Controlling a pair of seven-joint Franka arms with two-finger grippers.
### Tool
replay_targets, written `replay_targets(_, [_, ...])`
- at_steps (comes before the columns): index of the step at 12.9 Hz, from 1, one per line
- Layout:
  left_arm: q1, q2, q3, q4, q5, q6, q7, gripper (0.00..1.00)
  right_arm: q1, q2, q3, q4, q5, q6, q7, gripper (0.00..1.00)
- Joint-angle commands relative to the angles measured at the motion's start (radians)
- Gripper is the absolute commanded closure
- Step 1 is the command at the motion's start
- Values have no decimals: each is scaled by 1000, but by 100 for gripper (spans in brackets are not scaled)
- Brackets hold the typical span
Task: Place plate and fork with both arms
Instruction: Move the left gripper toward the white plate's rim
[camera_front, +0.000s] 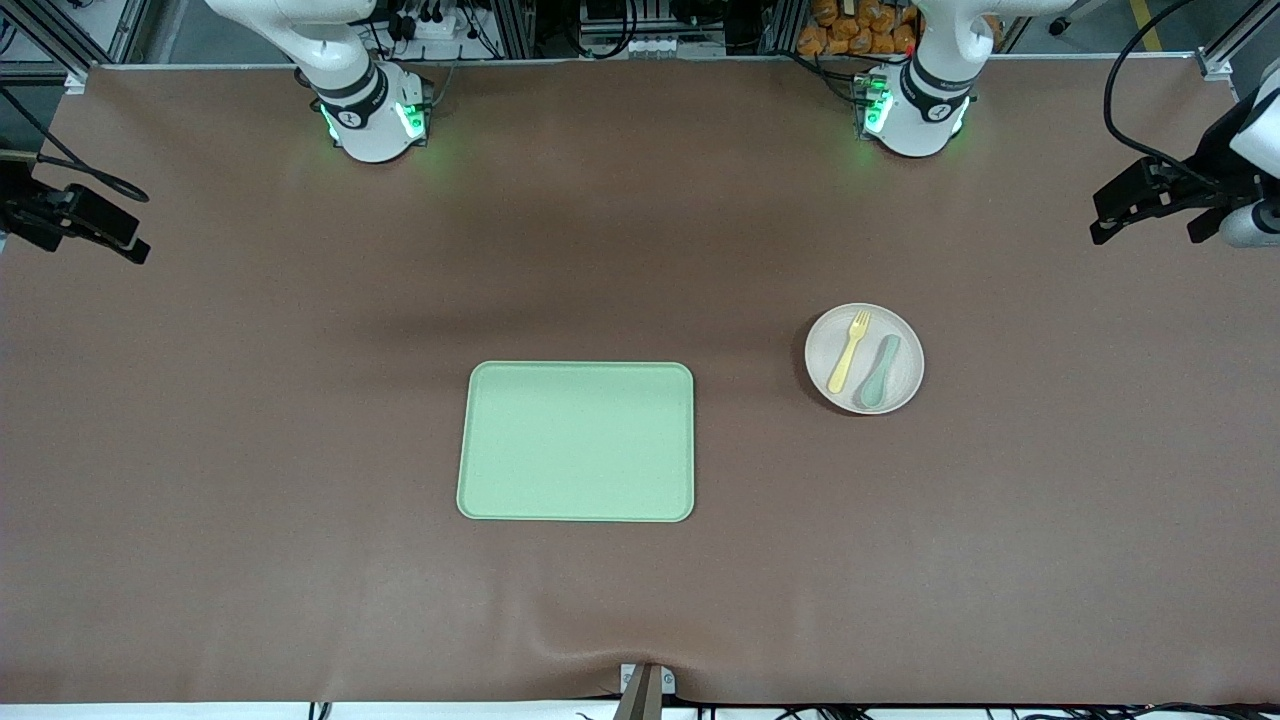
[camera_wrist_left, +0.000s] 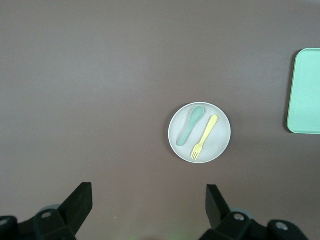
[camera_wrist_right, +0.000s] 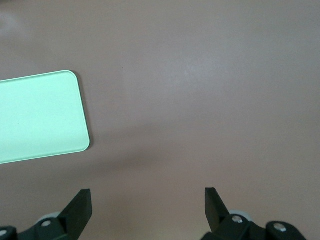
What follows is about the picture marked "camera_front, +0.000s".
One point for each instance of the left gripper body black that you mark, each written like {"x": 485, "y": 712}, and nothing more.
{"x": 1212, "y": 171}

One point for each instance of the green plastic spoon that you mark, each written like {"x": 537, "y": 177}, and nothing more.
{"x": 876, "y": 385}

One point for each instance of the round beige plate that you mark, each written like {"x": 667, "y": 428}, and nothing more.
{"x": 905, "y": 385}

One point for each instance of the light green rectangular tray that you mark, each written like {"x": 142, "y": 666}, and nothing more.
{"x": 575, "y": 442}

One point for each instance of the orange snack pile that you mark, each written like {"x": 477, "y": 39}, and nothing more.
{"x": 860, "y": 25}

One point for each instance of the white power strip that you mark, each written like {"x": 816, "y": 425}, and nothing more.
{"x": 430, "y": 25}

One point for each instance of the white connector row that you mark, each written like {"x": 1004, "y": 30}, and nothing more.
{"x": 655, "y": 47}

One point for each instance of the brown table cover mat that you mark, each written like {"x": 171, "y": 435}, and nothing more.
{"x": 300, "y": 400}

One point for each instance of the yellow plastic fork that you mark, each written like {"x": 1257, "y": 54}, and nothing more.
{"x": 848, "y": 358}

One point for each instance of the metal table edge bracket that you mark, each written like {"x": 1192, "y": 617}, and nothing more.
{"x": 645, "y": 690}

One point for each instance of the aluminium frame profile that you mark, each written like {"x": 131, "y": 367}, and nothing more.
{"x": 60, "y": 35}
{"x": 1218, "y": 62}

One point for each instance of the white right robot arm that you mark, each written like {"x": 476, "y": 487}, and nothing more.
{"x": 365, "y": 110}

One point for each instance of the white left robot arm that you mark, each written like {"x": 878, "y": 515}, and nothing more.
{"x": 935, "y": 100}

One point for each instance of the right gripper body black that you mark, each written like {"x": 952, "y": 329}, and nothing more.
{"x": 22, "y": 212}

